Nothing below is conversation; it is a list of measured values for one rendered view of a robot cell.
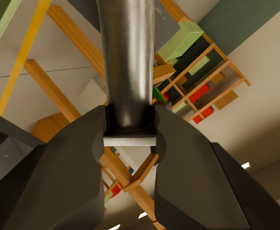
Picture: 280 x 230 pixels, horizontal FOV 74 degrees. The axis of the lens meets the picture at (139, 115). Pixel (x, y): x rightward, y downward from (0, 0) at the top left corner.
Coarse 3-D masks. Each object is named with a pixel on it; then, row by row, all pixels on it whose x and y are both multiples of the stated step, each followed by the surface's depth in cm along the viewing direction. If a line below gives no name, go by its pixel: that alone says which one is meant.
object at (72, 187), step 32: (64, 128) 9; (96, 128) 9; (64, 160) 7; (96, 160) 9; (32, 192) 6; (64, 192) 6; (96, 192) 6; (32, 224) 5; (64, 224) 6; (96, 224) 7
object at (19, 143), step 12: (0, 120) 15; (0, 132) 15; (12, 132) 15; (24, 132) 16; (0, 144) 14; (12, 144) 15; (24, 144) 15; (36, 144) 16; (0, 156) 14; (12, 156) 15; (24, 156) 16; (0, 168) 14; (12, 168) 15
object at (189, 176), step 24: (168, 120) 10; (168, 144) 8; (192, 144) 8; (168, 168) 7; (192, 168) 7; (216, 168) 7; (168, 192) 6; (192, 192) 6; (216, 192) 6; (168, 216) 6; (192, 216) 6; (216, 216) 6; (240, 216) 6
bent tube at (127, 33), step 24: (96, 0) 9; (120, 0) 8; (144, 0) 9; (120, 24) 9; (144, 24) 9; (120, 48) 9; (144, 48) 10; (120, 72) 10; (144, 72) 10; (120, 96) 11; (144, 96) 11; (120, 120) 12; (144, 120) 12; (120, 144) 12; (144, 144) 12
